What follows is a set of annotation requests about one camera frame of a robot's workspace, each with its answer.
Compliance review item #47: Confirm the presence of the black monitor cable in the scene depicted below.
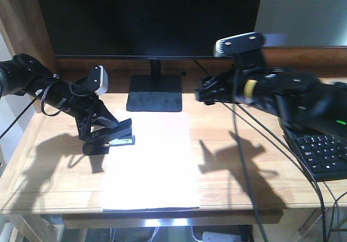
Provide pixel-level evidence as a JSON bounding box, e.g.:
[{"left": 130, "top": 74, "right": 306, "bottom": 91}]
[{"left": 194, "top": 59, "right": 329, "bottom": 242}]

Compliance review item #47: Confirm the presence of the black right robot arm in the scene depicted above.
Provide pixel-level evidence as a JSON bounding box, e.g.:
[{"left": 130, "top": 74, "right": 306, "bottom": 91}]
[{"left": 195, "top": 68, "right": 346, "bottom": 138}]

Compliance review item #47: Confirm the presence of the black computer monitor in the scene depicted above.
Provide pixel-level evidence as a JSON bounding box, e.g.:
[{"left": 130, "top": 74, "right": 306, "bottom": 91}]
[{"left": 38, "top": 0, "right": 261, "bottom": 112}]

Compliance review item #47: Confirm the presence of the black keyboard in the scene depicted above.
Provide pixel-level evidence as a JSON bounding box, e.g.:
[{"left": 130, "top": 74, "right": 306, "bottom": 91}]
[{"left": 284, "top": 128, "right": 346, "bottom": 182}]

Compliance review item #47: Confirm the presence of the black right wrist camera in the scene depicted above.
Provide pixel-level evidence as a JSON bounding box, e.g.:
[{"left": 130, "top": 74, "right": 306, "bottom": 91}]
[{"left": 214, "top": 32, "right": 266, "bottom": 70}]

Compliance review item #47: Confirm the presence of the white power strip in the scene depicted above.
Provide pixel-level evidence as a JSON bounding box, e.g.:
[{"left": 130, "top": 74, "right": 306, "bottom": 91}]
[{"left": 202, "top": 232, "right": 241, "bottom": 242}]

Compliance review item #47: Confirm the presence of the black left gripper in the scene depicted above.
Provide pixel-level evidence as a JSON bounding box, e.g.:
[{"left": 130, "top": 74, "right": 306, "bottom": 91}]
[{"left": 65, "top": 82, "right": 119, "bottom": 138}]

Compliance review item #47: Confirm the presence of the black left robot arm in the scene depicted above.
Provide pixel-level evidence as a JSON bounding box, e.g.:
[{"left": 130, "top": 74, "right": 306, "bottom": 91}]
[{"left": 1, "top": 54, "right": 120, "bottom": 143}]

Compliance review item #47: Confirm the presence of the white paper sheet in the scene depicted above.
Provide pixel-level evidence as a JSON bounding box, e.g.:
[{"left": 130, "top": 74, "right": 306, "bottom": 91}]
[{"left": 101, "top": 109, "right": 199, "bottom": 211}]

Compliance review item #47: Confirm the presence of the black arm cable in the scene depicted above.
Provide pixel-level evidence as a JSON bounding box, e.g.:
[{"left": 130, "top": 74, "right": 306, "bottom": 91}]
[
  {"left": 0, "top": 98, "right": 37, "bottom": 139},
  {"left": 232, "top": 71, "right": 269, "bottom": 242}
]

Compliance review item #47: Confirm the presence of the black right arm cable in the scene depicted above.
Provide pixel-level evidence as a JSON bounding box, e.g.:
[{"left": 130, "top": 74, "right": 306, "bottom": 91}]
[{"left": 232, "top": 71, "right": 269, "bottom": 242}]

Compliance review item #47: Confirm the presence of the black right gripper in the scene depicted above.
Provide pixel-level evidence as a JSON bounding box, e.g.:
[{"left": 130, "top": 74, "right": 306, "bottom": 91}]
[{"left": 195, "top": 69, "right": 278, "bottom": 109}]

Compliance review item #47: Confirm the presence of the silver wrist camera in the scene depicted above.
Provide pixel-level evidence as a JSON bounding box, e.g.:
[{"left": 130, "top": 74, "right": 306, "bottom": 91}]
[{"left": 87, "top": 65, "right": 108, "bottom": 95}]

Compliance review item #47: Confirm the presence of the black orange stapler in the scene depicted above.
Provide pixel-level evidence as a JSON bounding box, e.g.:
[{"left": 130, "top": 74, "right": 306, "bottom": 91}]
[{"left": 80, "top": 118, "right": 135, "bottom": 156}]

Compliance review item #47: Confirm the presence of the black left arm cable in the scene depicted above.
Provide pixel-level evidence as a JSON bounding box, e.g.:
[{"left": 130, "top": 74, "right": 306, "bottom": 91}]
[{"left": 0, "top": 98, "right": 37, "bottom": 139}]

